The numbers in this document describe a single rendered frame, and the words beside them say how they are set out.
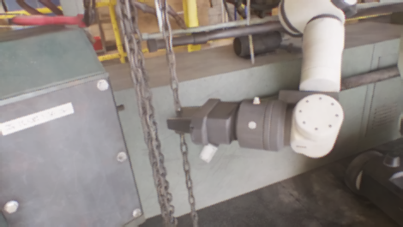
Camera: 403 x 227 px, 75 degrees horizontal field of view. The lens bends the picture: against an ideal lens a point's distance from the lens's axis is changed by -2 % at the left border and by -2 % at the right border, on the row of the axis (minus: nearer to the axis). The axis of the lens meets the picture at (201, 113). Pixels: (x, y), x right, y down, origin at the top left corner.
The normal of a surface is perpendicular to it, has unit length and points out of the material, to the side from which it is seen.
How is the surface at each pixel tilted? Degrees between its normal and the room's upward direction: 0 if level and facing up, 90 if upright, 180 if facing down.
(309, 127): 40
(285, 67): 90
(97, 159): 90
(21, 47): 45
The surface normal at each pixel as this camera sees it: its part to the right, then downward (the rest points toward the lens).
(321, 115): -0.31, -0.42
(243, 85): 0.34, 0.36
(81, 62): 0.38, -0.45
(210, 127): -0.36, 0.42
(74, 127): 0.63, 0.26
